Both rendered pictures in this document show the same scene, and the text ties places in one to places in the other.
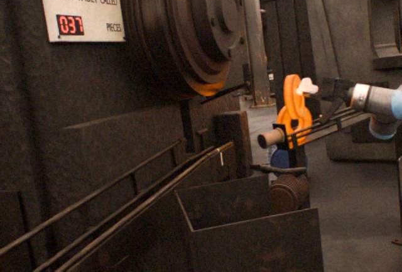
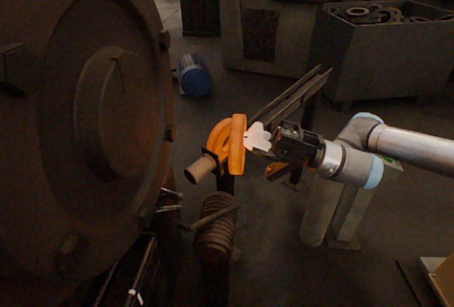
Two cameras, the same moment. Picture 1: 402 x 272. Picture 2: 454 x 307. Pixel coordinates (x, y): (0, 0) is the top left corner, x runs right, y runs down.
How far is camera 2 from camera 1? 1.13 m
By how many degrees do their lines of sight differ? 34
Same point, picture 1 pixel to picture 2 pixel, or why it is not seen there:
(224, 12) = (117, 151)
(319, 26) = not seen: outside the picture
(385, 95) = (362, 168)
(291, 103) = (237, 169)
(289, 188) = (224, 244)
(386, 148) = (267, 65)
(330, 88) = (291, 150)
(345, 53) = not seen: outside the picture
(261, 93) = not seen: outside the picture
